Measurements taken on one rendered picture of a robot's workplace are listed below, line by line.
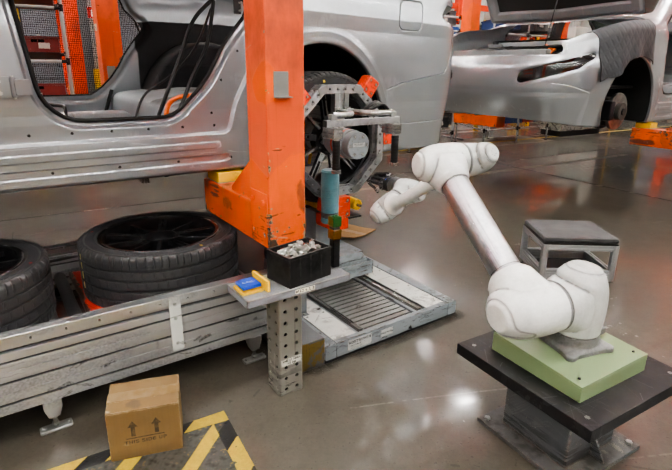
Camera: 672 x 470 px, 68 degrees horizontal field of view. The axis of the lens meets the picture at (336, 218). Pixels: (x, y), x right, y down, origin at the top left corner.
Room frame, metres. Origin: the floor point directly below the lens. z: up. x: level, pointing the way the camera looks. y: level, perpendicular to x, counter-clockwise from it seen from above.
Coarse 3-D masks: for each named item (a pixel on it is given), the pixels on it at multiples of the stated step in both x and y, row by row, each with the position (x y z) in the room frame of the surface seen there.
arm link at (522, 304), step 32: (416, 160) 1.77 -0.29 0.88; (448, 160) 1.72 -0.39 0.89; (448, 192) 1.67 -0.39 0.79; (480, 224) 1.54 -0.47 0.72; (480, 256) 1.50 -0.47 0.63; (512, 256) 1.44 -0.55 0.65; (512, 288) 1.33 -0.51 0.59; (544, 288) 1.33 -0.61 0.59; (512, 320) 1.26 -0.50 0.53; (544, 320) 1.27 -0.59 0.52
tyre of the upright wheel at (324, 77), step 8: (304, 72) 2.59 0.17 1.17; (312, 72) 2.55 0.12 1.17; (320, 72) 2.49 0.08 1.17; (328, 72) 2.51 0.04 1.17; (336, 72) 2.54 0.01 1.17; (304, 80) 2.43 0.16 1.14; (312, 80) 2.45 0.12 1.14; (320, 80) 2.47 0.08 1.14; (328, 80) 2.50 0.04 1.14; (336, 80) 2.53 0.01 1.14; (344, 80) 2.55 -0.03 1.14; (352, 80) 2.58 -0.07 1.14; (304, 88) 2.42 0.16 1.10; (368, 152) 2.65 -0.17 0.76; (312, 200) 2.45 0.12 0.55
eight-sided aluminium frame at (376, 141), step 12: (336, 84) 2.49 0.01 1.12; (348, 84) 2.52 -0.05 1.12; (312, 96) 2.35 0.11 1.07; (360, 96) 2.51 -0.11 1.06; (312, 108) 2.35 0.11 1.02; (372, 132) 2.61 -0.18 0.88; (372, 144) 2.61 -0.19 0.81; (372, 156) 2.60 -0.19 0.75; (360, 168) 2.58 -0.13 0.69; (372, 168) 2.56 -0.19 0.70; (312, 180) 2.35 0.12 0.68; (360, 180) 2.52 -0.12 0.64; (312, 192) 2.40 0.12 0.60; (348, 192) 2.47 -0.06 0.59
